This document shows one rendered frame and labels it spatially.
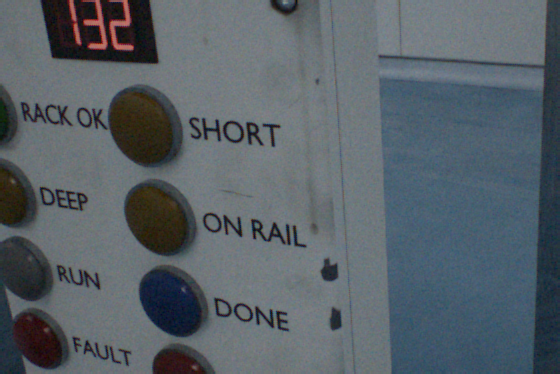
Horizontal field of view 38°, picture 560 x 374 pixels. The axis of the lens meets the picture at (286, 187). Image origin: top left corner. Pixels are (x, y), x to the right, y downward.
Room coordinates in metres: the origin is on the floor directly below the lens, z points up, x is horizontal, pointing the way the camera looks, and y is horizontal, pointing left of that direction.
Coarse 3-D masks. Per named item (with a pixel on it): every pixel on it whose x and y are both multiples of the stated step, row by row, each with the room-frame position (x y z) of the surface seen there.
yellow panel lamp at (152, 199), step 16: (144, 192) 0.28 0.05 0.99; (160, 192) 0.27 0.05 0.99; (128, 208) 0.28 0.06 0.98; (144, 208) 0.28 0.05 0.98; (160, 208) 0.27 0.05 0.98; (176, 208) 0.27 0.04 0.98; (128, 224) 0.28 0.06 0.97; (144, 224) 0.28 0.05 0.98; (160, 224) 0.27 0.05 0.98; (176, 224) 0.27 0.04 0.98; (144, 240) 0.28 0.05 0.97; (160, 240) 0.27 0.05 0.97; (176, 240) 0.27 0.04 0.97
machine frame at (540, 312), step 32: (544, 64) 1.33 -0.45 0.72; (544, 96) 1.33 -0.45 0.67; (544, 128) 1.33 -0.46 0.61; (544, 160) 1.33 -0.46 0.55; (544, 192) 1.33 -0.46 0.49; (544, 224) 1.33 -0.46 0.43; (544, 256) 1.33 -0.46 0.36; (544, 288) 1.33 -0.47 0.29; (544, 320) 1.32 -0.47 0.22; (544, 352) 1.32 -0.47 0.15
